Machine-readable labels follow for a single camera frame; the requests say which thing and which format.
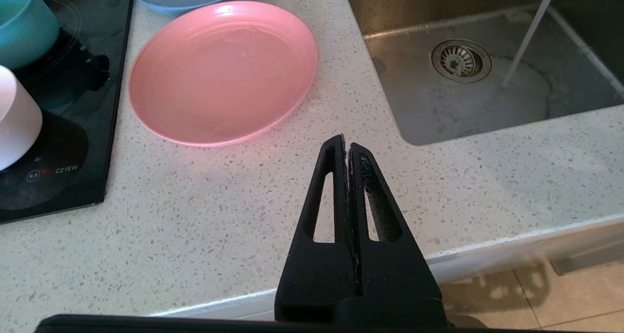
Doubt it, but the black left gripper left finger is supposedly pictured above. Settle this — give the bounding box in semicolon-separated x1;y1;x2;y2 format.
274;135;359;322

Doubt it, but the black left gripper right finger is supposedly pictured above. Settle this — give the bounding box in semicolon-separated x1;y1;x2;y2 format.
334;142;448;326

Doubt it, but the pink plate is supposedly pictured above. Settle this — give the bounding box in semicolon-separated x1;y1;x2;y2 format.
128;0;319;147

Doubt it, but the pale pink bowl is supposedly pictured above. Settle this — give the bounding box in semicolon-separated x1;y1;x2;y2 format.
0;65;43;172

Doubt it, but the teal bowl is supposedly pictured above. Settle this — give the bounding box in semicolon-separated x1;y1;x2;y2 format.
0;0;60;71

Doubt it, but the stainless steel sink basin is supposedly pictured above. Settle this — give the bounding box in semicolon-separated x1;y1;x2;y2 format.
340;0;624;146

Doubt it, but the round metal drain strainer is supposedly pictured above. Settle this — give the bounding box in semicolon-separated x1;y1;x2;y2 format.
430;39;493;84

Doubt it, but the running water stream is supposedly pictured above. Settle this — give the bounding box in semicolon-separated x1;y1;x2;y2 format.
501;0;562;89

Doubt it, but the black glass cooktop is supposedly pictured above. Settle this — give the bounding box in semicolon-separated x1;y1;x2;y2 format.
0;0;135;225

